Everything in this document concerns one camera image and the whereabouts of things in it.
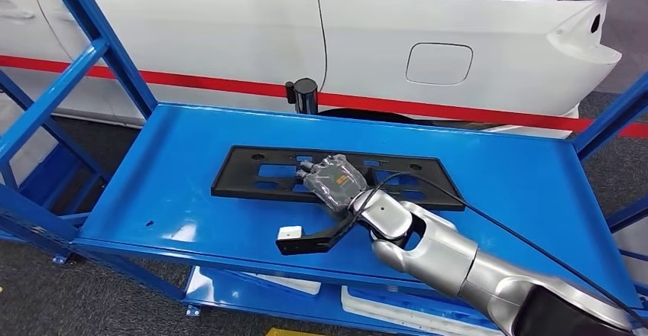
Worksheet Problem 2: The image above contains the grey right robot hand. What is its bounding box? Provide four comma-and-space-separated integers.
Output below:
296, 153, 370, 218

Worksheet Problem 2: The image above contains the black plastic panel part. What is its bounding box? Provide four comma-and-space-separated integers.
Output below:
211, 144, 465, 212

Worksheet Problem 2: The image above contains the blue metal shelf rack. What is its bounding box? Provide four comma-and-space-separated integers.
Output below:
0, 0, 648, 336

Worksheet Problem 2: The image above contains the clear plastic hand cover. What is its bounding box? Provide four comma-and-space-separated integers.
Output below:
296, 153, 370, 218

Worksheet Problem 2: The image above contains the yellow floor tape square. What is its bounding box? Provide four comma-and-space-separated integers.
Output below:
265, 327, 325, 336

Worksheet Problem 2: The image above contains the white car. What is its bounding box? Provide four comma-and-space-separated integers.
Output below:
0, 0, 631, 140

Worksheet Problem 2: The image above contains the white wrapped bulky item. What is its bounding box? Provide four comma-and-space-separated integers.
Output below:
610, 217, 648, 286

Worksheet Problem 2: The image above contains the black camera bracket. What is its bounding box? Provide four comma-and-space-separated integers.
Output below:
275, 211, 358, 257

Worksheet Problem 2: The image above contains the black stanchion post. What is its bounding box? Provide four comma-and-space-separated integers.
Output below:
284, 76, 320, 116

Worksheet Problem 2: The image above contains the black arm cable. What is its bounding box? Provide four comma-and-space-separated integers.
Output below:
346, 171, 648, 322

